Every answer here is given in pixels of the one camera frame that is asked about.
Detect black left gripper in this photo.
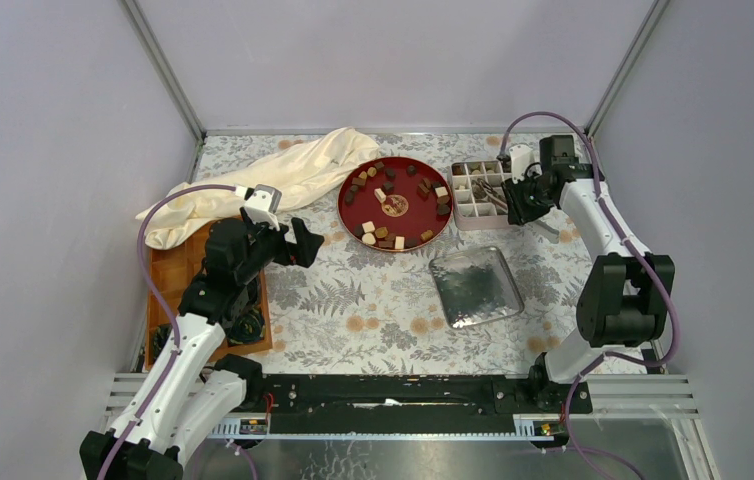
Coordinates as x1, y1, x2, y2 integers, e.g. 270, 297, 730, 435
237, 207, 326, 286

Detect pink tin with white dividers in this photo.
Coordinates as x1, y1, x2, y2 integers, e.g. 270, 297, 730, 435
449, 160, 511, 231

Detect silver metal tongs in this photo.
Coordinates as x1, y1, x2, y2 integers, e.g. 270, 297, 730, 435
471, 179, 508, 214

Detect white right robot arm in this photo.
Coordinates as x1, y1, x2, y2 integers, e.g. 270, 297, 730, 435
497, 135, 675, 413

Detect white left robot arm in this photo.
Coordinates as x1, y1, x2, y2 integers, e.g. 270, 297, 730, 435
79, 217, 324, 479

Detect cream cloth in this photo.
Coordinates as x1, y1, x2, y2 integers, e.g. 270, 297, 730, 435
144, 127, 380, 250

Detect silver tin lid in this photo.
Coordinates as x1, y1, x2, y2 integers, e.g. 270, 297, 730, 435
428, 246, 525, 329

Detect black paper cup liners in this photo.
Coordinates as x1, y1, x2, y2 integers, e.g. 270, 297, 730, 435
147, 284, 266, 359

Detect red round tray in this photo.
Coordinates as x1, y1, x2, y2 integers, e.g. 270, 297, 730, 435
336, 157, 454, 253

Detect wooden compartment tray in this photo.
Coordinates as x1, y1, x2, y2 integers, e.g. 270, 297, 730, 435
140, 225, 273, 371

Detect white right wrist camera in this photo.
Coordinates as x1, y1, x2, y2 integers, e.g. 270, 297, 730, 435
497, 144, 535, 183

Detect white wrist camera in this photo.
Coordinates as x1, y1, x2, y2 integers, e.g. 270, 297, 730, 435
497, 144, 535, 183
234, 184, 282, 231

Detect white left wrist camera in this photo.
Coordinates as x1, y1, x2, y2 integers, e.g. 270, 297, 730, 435
234, 184, 282, 231

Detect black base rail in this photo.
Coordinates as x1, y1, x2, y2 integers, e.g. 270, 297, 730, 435
236, 374, 593, 436

